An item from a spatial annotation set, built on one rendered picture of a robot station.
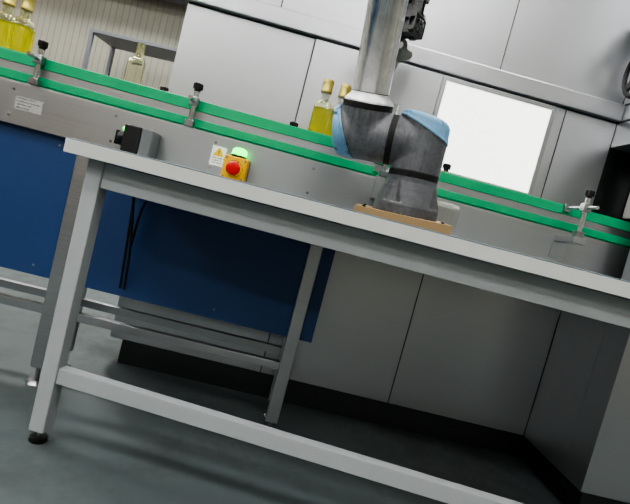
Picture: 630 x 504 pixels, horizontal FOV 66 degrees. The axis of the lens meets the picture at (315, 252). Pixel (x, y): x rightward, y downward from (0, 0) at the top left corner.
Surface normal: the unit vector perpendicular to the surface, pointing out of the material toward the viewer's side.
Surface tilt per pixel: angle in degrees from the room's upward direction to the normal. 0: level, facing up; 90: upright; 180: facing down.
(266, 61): 90
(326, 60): 90
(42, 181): 90
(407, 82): 90
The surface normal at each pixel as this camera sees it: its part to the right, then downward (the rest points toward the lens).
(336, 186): 0.04, 0.08
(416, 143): -0.21, 0.09
